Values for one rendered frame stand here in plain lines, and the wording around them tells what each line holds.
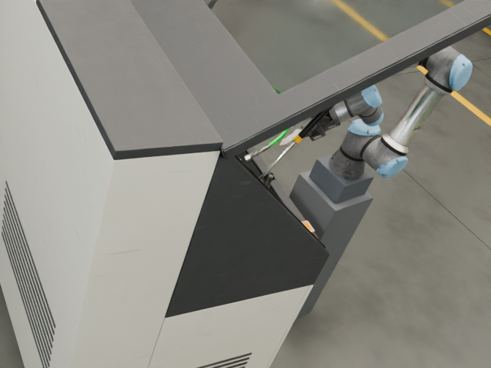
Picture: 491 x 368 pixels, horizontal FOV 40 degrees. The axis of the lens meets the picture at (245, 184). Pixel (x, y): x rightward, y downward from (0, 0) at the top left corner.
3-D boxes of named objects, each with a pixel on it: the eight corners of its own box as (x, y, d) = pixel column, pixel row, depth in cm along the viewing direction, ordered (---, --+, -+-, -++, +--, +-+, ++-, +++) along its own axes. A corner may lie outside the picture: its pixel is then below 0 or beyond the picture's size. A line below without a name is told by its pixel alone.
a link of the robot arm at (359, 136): (354, 138, 278) (367, 112, 270) (376, 158, 271) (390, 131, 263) (335, 143, 271) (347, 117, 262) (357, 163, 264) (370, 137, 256)
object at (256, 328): (250, 404, 285) (314, 285, 237) (122, 445, 256) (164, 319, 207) (187, 280, 328) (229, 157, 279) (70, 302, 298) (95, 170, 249)
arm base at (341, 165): (345, 152, 286) (354, 135, 280) (369, 175, 278) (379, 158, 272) (321, 160, 277) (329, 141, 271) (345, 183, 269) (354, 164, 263)
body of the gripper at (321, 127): (310, 142, 228) (343, 128, 224) (300, 131, 221) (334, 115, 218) (305, 125, 232) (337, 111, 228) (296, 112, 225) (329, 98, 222)
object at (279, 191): (308, 276, 239) (324, 246, 229) (298, 278, 237) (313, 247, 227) (234, 163, 276) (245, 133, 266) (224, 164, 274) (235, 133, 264)
